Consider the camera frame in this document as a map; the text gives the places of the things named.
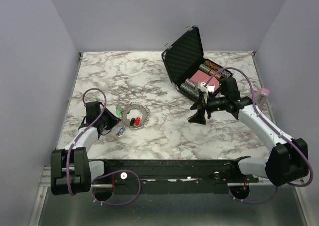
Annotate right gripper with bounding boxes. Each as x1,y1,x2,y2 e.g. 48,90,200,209
188,93,228,125

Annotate green key tag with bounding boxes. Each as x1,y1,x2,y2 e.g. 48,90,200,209
116,107,122,116

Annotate metal key organizer ring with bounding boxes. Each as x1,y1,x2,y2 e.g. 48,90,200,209
121,102,151,130

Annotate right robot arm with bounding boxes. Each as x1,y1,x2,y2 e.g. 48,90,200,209
188,77,310,187

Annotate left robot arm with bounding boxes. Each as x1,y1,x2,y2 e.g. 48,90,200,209
50,101,121,196

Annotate blue key tag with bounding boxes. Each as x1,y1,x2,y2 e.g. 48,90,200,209
116,127,126,137

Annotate black key tag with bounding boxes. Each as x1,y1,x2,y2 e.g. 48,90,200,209
130,118,136,126

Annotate red key tag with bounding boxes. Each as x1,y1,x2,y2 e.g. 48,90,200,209
135,117,141,126

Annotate pink card deck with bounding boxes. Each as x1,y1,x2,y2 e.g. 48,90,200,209
190,70,219,93

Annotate black poker chip case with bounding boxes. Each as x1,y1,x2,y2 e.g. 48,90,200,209
161,25,223,102

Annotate pink holder block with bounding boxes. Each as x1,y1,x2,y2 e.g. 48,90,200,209
254,88,270,111

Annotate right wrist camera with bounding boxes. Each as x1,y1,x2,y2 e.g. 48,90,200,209
196,81,209,101

